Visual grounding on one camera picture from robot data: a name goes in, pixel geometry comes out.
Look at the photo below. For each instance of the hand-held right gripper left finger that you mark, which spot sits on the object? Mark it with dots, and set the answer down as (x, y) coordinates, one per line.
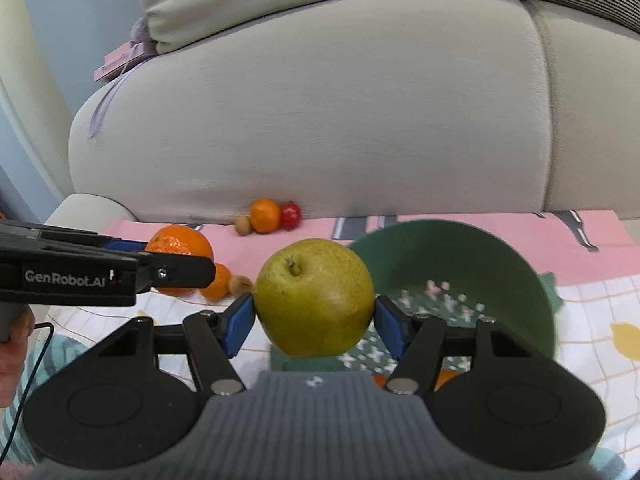
(240, 322)

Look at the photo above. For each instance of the green colander bowl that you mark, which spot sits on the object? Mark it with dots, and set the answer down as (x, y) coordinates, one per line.
(450, 255)

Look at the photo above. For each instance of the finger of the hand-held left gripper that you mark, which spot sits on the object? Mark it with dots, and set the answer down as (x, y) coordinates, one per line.
(125, 246)
(175, 272)

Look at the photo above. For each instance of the teal striped cloth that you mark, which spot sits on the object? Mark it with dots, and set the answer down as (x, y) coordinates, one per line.
(50, 360)

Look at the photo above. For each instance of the beige sofa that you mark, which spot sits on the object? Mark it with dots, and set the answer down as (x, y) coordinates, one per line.
(325, 110)

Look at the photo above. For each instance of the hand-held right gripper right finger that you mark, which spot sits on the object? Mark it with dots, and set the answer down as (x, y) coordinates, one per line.
(392, 330)

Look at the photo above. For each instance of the red cherry tomato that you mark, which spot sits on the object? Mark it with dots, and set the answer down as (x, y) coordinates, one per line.
(291, 214)

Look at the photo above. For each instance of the person's left hand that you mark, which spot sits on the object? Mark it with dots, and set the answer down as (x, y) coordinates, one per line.
(12, 365)

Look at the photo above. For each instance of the pink checked printed cloth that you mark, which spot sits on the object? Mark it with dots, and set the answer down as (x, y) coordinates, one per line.
(590, 260)

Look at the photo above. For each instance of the large orange tangerine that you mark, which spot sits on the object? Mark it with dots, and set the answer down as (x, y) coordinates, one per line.
(180, 240)

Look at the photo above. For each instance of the yellow-green pear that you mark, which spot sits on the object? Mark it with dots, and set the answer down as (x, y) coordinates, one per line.
(315, 300)

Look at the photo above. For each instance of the small orange tangerine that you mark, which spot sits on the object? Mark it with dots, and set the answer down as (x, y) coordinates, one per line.
(220, 285)

